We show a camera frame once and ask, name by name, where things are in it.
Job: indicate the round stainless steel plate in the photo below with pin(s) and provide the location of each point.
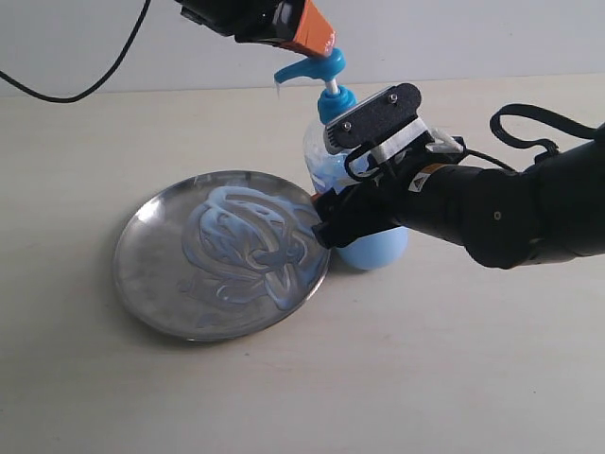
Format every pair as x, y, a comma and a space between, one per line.
219, 256

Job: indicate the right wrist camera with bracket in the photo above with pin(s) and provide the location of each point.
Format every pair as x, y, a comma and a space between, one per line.
381, 127

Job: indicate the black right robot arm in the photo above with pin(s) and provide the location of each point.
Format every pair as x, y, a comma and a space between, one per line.
551, 212

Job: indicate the blue lotion pump bottle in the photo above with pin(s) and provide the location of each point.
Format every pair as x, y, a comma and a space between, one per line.
327, 170

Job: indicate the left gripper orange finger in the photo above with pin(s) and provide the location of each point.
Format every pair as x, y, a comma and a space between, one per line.
313, 35

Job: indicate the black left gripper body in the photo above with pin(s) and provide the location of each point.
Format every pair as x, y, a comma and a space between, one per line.
269, 22

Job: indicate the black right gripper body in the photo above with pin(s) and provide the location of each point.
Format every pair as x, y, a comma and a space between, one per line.
378, 204

